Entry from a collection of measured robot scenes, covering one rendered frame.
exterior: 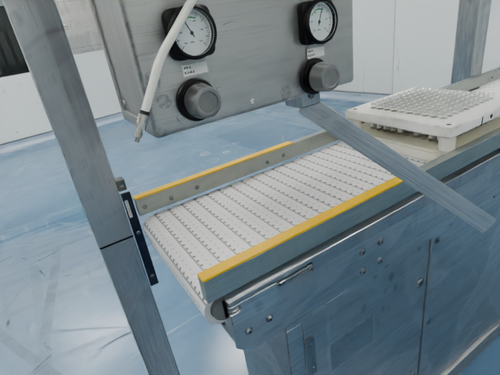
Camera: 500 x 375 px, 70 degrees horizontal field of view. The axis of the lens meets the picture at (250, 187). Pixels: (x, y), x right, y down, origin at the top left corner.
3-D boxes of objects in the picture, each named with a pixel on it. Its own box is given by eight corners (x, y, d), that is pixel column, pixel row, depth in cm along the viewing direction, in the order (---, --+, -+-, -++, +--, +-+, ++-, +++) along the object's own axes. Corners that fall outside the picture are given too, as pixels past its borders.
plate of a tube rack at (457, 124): (451, 140, 61) (452, 128, 60) (344, 118, 80) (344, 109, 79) (524, 106, 71) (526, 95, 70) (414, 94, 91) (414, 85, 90)
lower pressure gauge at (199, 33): (176, 64, 26) (164, 7, 24) (170, 63, 27) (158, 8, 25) (222, 55, 27) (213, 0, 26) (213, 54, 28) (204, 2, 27)
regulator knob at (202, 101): (193, 130, 27) (179, 68, 25) (181, 125, 29) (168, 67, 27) (231, 118, 28) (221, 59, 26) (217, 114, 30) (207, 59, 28)
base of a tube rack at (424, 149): (448, 167, 63) (449, 154, 62) (344, 139, 82) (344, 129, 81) (518, 129, 73) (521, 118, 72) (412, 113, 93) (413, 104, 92)
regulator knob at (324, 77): (318, 100, 32) (315, 50, 30) (300, 97, 34) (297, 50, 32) (345, 92, 34) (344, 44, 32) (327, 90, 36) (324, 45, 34)
